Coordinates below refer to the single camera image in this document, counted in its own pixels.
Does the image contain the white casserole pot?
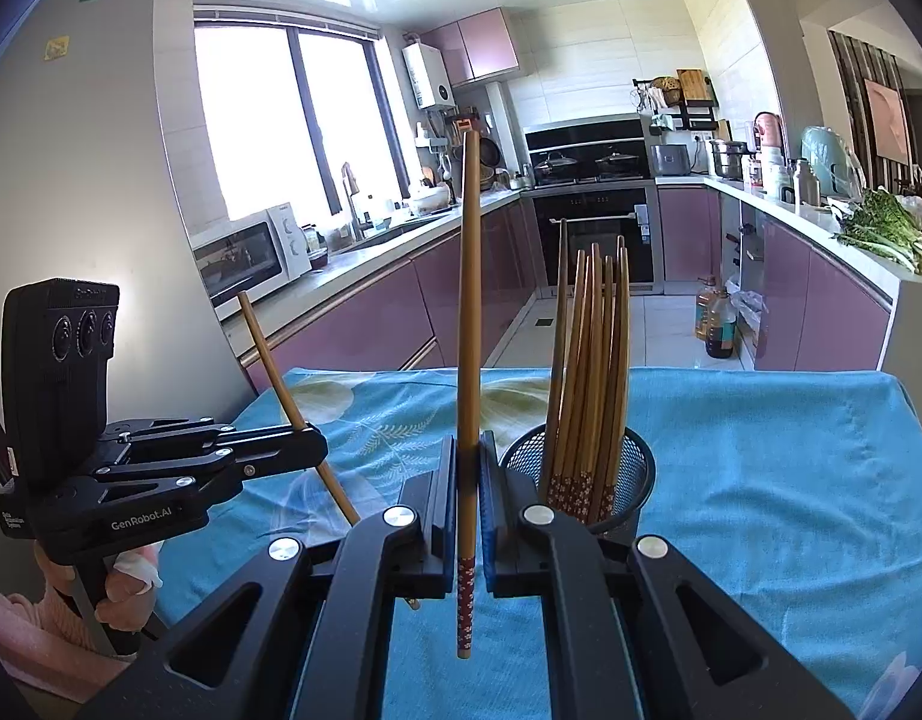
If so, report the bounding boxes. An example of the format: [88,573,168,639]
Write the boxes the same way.
[407,181,453,215]

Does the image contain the grey refrigerator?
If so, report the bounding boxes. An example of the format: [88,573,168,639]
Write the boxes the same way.
[0,0,263,481]

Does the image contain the black mesh utensil holder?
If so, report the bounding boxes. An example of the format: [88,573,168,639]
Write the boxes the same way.
[498,424,655,541]

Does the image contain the pink wall picture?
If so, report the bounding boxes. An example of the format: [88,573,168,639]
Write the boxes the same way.
[864,79,909,162]

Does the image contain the white water heater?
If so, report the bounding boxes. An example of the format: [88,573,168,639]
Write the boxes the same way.
[402,43,456,110]

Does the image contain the pink wall cabinet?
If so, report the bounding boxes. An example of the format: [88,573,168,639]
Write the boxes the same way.
[420,7,523,87]

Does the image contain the silver toaster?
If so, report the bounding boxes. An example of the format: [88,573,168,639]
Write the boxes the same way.
[650,144,691,177]

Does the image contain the black wall rack with boards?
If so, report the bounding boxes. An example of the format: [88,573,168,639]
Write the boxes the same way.
[632,69,721,132]

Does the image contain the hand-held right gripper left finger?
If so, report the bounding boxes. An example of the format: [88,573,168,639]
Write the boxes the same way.
[78,431,460,720]

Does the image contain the black range hood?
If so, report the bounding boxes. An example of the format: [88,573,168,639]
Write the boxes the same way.
[525,116,651,158]

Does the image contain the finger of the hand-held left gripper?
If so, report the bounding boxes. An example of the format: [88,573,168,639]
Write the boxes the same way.
[97,448,328,482]
[104,418,327,462]

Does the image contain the wooden chopstick red patterned end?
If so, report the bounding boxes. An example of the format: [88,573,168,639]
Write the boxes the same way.
[455,131,483,659]
[237,291,422,611]

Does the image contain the dark sauce bottle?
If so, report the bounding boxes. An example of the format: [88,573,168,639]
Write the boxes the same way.
[705,315,740,359]

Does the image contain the stainless steel stockpot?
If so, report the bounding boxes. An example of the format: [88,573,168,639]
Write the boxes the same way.
[710,139,749,179]

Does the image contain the pink base cabinet run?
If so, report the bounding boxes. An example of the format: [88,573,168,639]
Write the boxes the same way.
[660,187,893,372]
[236,199,541,398]

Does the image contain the metal sink faucet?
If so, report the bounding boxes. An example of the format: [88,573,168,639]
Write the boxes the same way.
[341,163,365,241]

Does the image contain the clear plastic bag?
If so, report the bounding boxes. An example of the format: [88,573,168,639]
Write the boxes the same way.
[727,277,767,350]

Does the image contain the kitchen window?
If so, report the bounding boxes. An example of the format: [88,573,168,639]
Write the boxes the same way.
[193,0,409,237]

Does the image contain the bundle of wooden chopsticks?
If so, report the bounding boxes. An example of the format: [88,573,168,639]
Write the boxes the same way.
[537,219,633,524]

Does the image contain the pink kettle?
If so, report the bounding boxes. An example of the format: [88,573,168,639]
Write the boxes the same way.
[753,112,786,166]

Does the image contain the white microwave oven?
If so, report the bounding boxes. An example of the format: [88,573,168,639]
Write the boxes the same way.
[191,201,312,322]

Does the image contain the person's left hand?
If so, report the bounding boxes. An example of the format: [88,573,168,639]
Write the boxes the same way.
[37,546,163,632]

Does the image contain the steel thermos bottle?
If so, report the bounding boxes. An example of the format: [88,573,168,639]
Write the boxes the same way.
[791,159,821,207]

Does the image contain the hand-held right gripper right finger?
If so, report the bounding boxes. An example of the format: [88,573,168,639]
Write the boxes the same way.
[478,430,856,720]

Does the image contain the person's left forearm pink sleeve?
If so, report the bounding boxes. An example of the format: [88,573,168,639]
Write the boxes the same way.
[0,585,143,683]

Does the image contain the blue floral tablecloth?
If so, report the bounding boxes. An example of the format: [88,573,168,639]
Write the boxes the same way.
[153,367,922,720]

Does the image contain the teal countertop appliance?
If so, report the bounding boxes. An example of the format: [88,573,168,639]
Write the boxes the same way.
[800,126,866,200]

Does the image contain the bunch of leafy greens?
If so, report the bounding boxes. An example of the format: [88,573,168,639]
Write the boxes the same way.
[836,189,922,275]

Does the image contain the black built-in oven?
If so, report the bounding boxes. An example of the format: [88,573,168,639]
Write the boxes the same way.
[532,184,657,286]

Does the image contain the yellow cooking oil bottle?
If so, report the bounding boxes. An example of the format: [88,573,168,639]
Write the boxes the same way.
[693,277,732,342]

